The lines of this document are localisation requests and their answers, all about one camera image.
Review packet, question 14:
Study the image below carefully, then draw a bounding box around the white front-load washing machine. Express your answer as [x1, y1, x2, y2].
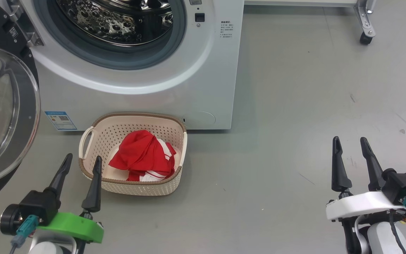
[0, 0, 245, 132]

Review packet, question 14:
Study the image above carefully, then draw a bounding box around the blue energy label sticker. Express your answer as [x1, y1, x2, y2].
[44, 111, 78, 131]

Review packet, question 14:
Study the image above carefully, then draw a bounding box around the metal caster leg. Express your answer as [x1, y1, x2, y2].
[354, 0, 377, 45]

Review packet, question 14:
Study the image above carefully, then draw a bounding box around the cream perforated laundry basket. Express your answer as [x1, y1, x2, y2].
[79, 113, 188, 196]

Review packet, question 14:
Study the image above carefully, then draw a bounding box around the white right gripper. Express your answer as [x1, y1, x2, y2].
[326, 136, 406, 221]

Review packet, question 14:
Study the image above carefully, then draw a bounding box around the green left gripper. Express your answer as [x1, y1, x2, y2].
[36, 153, 105, 244]

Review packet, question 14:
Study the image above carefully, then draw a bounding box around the black text notice sticker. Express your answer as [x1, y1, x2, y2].
[220, 21, 234, 38]

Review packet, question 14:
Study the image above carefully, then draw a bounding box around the white partition panel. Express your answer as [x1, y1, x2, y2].
[244, 0, 358, 7]

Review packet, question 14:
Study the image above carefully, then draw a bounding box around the red and white garment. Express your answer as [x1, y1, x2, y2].
[109, 130, 177, 182]

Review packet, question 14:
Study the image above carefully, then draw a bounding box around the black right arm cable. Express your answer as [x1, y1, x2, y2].
[389, 210, 406, 254]

